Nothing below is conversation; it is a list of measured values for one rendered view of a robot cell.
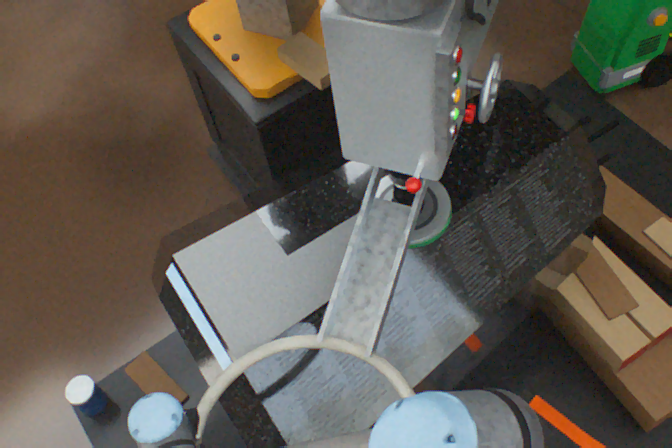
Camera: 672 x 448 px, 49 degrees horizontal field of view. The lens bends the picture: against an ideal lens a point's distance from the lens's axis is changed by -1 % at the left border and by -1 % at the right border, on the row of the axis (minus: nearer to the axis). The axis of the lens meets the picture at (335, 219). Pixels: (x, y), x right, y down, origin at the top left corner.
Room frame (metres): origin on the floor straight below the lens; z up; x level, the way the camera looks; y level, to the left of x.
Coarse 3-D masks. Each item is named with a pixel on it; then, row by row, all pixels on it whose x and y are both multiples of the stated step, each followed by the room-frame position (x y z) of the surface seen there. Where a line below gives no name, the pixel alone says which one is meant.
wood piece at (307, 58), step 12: (300, 36) 1.74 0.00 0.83; (276, 48) 1.71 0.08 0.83; (288, 48) 1.70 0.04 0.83; (300, 48) 1.69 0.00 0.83; (312, 48) 1.68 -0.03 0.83; (324, 48) 1.67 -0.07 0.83; (288, 60) 1.67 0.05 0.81; (300, 60) 1.64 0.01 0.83; (312, 60) 1.63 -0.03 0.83; (324, 60) 1.62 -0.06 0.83; (300, 72) 1.63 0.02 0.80; (312, 72) 1.58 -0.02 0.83; (324, 72) 1.57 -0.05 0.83; (324, 84) 1.55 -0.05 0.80
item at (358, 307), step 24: (360, 216) 0.90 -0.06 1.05; (384, 216) 0.91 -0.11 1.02; (408, 216) 0.90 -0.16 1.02; (360, 240) 0.87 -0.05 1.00; (384, 240) 0.86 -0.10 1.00; (408, 240) 0.83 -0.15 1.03; (360, 264) 0.82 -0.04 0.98; (384, 264) 0.81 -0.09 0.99; (336, 288) 0.76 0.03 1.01; (360, 288) 0.77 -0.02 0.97; (384, 288) 0.75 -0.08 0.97; (336, 312) 0.73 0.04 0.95; (360, 312) 0.72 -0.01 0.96; (384, 312) 0.69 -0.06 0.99; (336, 336) 0.68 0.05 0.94; (360, 336) 0.67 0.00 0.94
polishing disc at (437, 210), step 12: (384, 180) 1.10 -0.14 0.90; (432, 180) 1.07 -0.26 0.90; (384, 192) 1.06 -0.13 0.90; (432, 192) 1.03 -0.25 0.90; (444, 192) 1.03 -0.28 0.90; (432, 204) 1.00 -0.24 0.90; (444, 204) 0.99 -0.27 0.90; (420, 216) 0.97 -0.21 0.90; (432, 216) 0.96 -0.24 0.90; (444, 216) 0.96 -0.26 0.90; (420, 228) 0.94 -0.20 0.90; (432, 228) 0.93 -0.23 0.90; (420, 240) 0.90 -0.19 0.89
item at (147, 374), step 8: (144, 352) 1.17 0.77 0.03; (136, 360) 1.15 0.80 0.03; (144, 360) 1.14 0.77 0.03; (152, 360) 1.13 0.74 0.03; (128, 368) 1.12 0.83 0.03; (136, 368) 1.12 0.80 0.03; (144, 368) 1.11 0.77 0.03; (152, 368) 1.10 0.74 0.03; (160, 368) 1.10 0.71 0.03; (136, 376) 1.09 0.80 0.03; (144, 376) 1.08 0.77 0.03; (152, 376) 1.07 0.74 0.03; (160, 376) 1.07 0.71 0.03; (168, 376) 1.06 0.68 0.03; (136, 384) 1.06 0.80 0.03; (144, 384) 1.05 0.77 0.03; (152, 384) 1.04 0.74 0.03; (160, 384) 1.04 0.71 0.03; (168, 384) 1.03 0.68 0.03; (176, 384) 1.03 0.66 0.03; (152, 392) 1.01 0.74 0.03; (168, 392) 1.00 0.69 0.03; (176, 392) 1.00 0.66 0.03; (184, 392) 0.99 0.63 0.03; (184, 400) 0.97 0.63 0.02
